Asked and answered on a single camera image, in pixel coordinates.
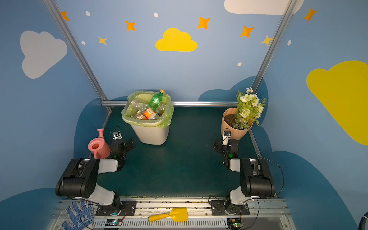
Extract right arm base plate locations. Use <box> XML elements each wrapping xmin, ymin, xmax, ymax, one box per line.
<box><xmin>209</xmin><ymin>200</ymin><xmax>250</xmax><ymax>216</ymax></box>

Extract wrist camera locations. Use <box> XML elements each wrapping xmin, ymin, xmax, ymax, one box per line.
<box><xmin>112</xmin><ymin>131</ymin><xmax>122</xmax><ymax>140</ymax></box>
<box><xmin>222</xmin><ymin>129</ymin><xmax>231</xmax><ymax>146</ymax></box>

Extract yellow plastic shovel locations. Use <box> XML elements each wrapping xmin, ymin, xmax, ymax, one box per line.
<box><xmin>148</xmin><ymin>208</ymin><xmax>189</xmax><ymax>222</ymax></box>

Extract white artificial flowers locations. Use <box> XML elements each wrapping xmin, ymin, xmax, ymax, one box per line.
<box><xmin>237</xmin><ymin>87</ymin><xmax>267</xmax><ymax>126</ymax></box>

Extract green plastic bin liner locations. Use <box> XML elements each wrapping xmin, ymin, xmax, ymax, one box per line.
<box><xmin>121</xmin><ymin>91</ymin><xmax>174</xmax><ymax>128</ymax></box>

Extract controller board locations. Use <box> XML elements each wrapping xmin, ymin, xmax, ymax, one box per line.
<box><xmin>105</xmin><ymin>219</ymin><xmax>123</xmax><ymax>227</ymax></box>
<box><xmin>226</xmin><ymin>218</ymin><xmax>244</xmax><ymax>230</ymax></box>

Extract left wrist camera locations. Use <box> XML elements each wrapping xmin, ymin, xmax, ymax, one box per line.
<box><xmin>112</xmin><ymin>131</ymin><xmax>122</xmax><ymax>140</ymax></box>

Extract white trash bin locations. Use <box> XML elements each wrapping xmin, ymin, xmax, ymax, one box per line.
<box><xmin>131</xmin><ymin>125</ymin><xmax>170</xmax><ymax>145</ymax></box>

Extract orange label bottle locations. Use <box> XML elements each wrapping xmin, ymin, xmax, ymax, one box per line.
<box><xmin>143</xmin><ymin>108</ymin><xmax>160</xmax><ymax>120</ymax></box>

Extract blue dotted work glove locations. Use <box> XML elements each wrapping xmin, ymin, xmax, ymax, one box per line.
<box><xmin>61</xmin><ymin>201</ymin><xmax>94</xmax><ymax>230</ymax></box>

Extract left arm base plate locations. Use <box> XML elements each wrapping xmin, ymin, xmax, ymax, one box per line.
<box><xmin>95</xmin><ymin>200</ymin><xmax>137</xmax><ymax>217</ymax></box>

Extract left controller board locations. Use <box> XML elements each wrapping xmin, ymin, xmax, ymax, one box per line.
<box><xmin>105</xmin><ymin>219</ymin><xmax>123</xmax><ymax>227</ymax></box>

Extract right controller board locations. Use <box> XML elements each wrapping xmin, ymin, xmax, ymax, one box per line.
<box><xmin>226</xmin><ymin>218</ymin><xmax>244</xmax><ymax>230</ymax></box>

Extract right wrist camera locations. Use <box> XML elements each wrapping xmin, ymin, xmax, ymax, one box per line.
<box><xmin>222</xmin><ymin>129</ymin><xmax>231</xmax><ymax>146</ymax></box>

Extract green plastic bottle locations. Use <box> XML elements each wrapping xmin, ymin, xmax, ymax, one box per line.
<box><xmin>149</xmin><ymin>89</ymin><xmax>165</xmax><ymax>111</ymax></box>

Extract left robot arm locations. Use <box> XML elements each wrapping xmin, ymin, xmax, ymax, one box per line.
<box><xmin>55</xmin><ymin>139</ymin><xmax>135</xmax><ymax>209</ymax></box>

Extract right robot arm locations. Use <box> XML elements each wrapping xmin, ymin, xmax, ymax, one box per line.
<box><xmin>213</xmin><ymin>138</ymin><xmax>276</xmax><ymax>206</ymax></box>

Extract pink watering can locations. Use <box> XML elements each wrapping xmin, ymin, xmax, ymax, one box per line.
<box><xmin>88</xmin><ymin>128</ymin><xmax>111</xmax><ymax>159</ymax></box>

